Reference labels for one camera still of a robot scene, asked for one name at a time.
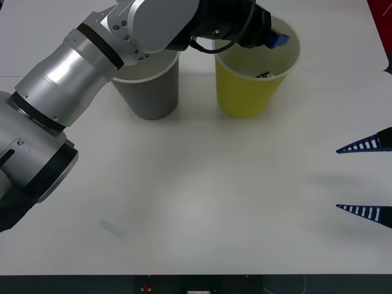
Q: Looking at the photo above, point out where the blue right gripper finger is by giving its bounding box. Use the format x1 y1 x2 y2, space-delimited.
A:
336 126 392 154
336 204 392 229

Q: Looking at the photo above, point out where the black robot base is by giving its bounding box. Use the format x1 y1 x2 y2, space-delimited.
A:
0 274 392 294

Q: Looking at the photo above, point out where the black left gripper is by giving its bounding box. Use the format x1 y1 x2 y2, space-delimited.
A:
225 2 291 49

